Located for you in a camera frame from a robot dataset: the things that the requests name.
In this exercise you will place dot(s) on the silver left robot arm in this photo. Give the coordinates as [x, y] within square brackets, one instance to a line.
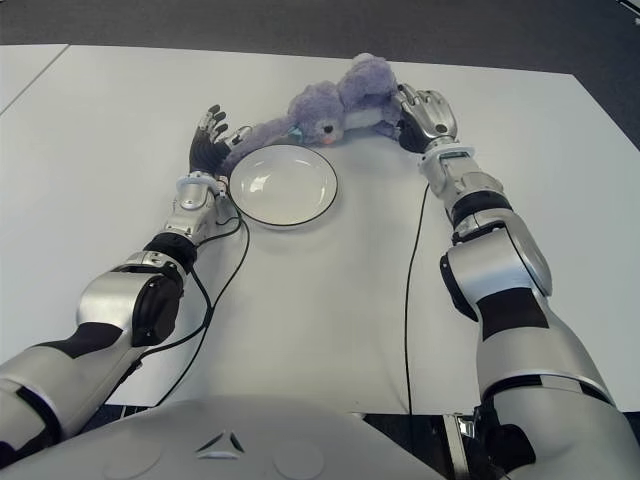
[115, 300]

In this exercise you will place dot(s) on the white plate black rim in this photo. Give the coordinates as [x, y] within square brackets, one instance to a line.
[285, 187]

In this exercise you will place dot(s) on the metal table bracket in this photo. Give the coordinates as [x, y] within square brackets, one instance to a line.
[457, 440]

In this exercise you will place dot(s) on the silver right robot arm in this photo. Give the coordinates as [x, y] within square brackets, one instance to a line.
[500, 280]

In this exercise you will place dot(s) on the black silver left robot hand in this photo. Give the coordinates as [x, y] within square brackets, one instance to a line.
[205, 152]

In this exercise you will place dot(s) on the purple plush rabbit doll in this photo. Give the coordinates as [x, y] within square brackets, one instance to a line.
[320, 107]

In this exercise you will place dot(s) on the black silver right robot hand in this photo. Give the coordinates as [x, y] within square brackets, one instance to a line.
[430, 117]

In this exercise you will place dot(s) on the grey robot torso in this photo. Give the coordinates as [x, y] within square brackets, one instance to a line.
[225, 440]

